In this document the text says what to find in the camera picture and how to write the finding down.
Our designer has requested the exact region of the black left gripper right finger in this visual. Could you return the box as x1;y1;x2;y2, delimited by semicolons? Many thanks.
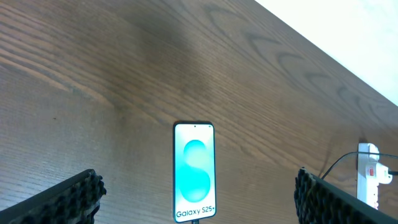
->
294;168;397;224

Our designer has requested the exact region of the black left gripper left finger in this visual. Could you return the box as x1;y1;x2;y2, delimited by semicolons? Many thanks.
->
1;169;106;224

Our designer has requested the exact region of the blue Galaxy smartphone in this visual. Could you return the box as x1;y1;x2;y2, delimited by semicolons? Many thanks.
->
173;121;217;223

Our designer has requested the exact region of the white charger plug adapter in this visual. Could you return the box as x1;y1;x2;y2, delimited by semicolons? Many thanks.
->
368;154;397;184

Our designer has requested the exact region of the white power strip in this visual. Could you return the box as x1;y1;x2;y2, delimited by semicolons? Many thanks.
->
356;143;379;210

